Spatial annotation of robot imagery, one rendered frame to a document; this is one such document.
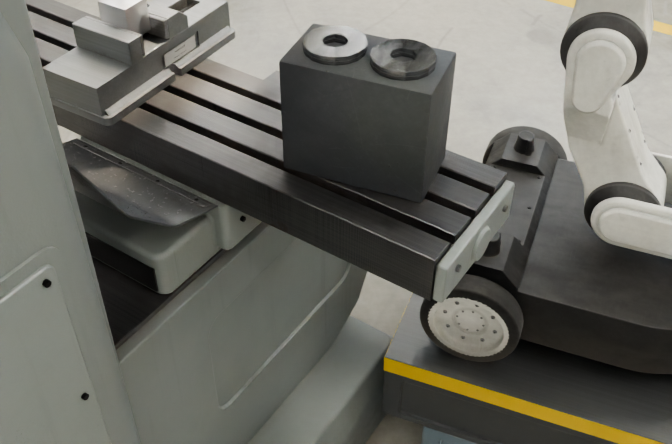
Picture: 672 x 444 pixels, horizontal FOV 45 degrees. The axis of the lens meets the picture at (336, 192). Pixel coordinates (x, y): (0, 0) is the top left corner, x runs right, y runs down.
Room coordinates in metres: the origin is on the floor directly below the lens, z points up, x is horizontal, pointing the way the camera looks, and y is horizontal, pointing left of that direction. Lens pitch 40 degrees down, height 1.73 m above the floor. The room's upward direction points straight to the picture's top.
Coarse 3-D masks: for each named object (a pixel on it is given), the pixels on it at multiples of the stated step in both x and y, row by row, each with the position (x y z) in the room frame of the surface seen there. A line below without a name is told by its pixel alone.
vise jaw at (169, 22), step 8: (152, 8) 1.28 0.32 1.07; (160, 8) 1.28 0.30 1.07; (168, 8) 1.28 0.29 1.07; (152, 16) 1.25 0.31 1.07; (160, 16) 1.25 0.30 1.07; (168, 16) 1.25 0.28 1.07; (176, 16) 1.26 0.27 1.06; (184, 16) 1.28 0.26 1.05; (152, 24) 1.25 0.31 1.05; (160, 24) 1.24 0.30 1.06; (168, 24) 1.24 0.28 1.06; (176, 24) 1.26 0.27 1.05; (184, 24) 1.27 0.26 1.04; (152, 32) 1.25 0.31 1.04; (160, 32) 1.24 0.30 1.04; (168, 32) 1.24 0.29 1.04; (176, 32) 1.25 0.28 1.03
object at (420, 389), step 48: (384, 384) 1.07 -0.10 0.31; (432, 384) 1.03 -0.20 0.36; (480, 384) 1.00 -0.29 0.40; (528, 384) 1.00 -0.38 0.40; (576, 384) 1.00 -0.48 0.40; (624, 384) 1.00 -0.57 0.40; (432, 432) 1.02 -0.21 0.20; (480, 432) 1.00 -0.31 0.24; (528, 432) 0.96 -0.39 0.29; (576, 432) 0.92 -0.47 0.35; (624, 432) 0.89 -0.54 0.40
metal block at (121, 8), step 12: (108, 0) 1.24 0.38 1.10; (120, 0) 1.24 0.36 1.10; (132, 0) 1.24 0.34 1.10; (144, 0) 1.24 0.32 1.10; (108, 12) 1.22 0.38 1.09; (120, 12) 1.21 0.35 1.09; (132, 12) 1.22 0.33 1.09; (144, 12) 1.24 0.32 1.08; (120, 24) 1.21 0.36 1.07; (132, 24) 1.21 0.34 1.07; (144, 24) 1.24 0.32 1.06
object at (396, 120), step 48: (336, 48) 0.99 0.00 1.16; (384, 48) 0.99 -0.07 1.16; (432, 48) 0.99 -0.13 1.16; (288, 96) 0.97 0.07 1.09; (336, 96) 0.94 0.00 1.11; (384, 96) 0.92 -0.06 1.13; (432, 96) 0.90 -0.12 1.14; (288, 144) 0.97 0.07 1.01; (336, 144) 0.94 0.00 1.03; (384, 144) 0.92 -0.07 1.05; (432, 144) 0.92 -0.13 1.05; (384, 192) 0.92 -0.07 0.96
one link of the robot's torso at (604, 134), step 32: (608, 32) 1.20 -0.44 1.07; (576, 64) 1.21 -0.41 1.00; (608, 64) 1.19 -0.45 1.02; (576, 96) 1.20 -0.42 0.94; (608, 96) 1.19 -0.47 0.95; (576, 128) 1.23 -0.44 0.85; (608, 128) 1.22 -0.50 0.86; (640, 128) 1.29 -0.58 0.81; (576, 160) 1.24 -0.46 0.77; (608, 160) 1.22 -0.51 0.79; (640, 160) 1.22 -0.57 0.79; (608, 192) 1.20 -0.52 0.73; (640, 192) 1.18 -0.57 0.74
